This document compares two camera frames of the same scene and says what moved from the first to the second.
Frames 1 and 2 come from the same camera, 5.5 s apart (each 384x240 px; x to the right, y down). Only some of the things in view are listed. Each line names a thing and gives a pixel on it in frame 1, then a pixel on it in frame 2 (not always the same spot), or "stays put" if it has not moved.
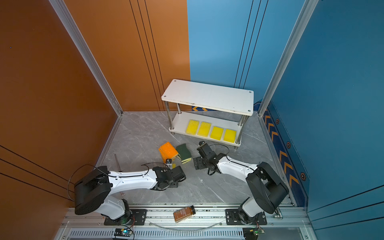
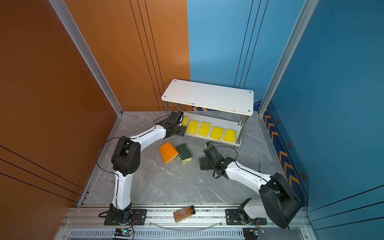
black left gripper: x=175 y=185 -> x=183 y=129
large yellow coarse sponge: x=204 y=129 stays put
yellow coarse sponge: x=192 y=127 stays put
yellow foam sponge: x=216 y=133 stays put
